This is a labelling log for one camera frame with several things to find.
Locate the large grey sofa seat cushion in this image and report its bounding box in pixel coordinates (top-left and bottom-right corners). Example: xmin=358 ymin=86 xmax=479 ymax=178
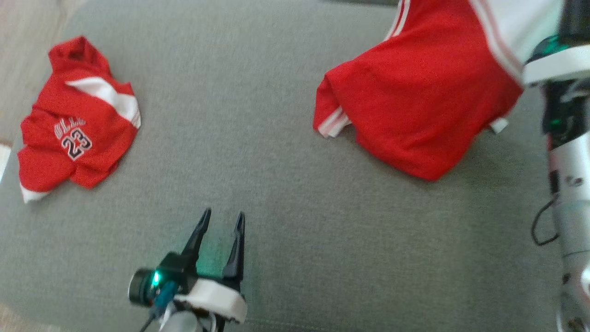
xmin=0 ymin=0 xmax=590 ymax=332

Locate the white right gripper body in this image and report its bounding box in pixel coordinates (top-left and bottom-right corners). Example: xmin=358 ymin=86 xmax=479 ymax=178
xmin=522 ymin=36 xmax=590 ymax=149

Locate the red garment with white stripes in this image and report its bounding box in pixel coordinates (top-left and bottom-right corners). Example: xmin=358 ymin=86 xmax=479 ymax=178
xmin=313 ymin=0 xmax=564 ymax=181

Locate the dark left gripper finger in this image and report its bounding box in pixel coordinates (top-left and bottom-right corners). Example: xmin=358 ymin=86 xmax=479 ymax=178
xmin=223 ymin=212 xmax=246 ymax=290
xmin=182 ymin=208 xmax=212 ymax=267

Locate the red jersey number 23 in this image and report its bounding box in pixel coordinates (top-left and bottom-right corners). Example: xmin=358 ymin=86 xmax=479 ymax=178
xmin=17 ymin=36 xmax=142 ymax=204

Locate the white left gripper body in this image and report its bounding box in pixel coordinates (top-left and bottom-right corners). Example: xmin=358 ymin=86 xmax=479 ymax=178
xmin=174 ymin=279 xmax=248 ymax=324

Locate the left arm cable blue plug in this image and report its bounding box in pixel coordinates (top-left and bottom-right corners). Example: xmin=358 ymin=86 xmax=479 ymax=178
xmin=138 ymin=281 xmax=179 ymax=332

